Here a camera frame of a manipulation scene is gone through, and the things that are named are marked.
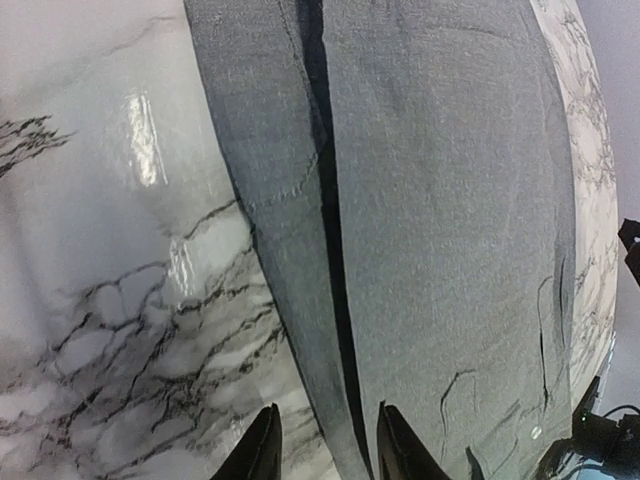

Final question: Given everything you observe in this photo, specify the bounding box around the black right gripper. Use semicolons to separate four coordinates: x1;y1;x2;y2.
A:
537;376;639;479

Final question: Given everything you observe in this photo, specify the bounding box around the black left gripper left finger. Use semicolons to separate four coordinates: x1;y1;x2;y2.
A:
211;403;282;480

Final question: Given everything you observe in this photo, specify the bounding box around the grey long sleeve shirt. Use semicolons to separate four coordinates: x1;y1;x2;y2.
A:
185;1;576;479

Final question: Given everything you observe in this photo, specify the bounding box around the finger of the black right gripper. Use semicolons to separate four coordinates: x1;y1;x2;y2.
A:
618;218;640;285

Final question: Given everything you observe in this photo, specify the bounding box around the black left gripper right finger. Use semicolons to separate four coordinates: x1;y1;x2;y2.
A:
376;402;450;480

